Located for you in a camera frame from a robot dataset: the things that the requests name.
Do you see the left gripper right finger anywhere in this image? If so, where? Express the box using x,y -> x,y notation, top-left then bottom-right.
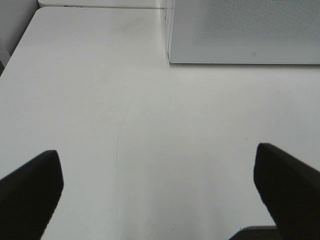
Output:
253,143 -> 320,240

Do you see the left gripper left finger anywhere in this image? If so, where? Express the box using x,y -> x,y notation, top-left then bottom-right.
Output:
0,150 -> 64,240

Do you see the white microwave door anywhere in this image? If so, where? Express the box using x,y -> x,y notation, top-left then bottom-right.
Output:
165,0 -> 320,64

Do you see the white microwave oven body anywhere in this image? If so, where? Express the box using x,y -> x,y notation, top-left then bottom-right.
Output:
161,0 -> 176,62

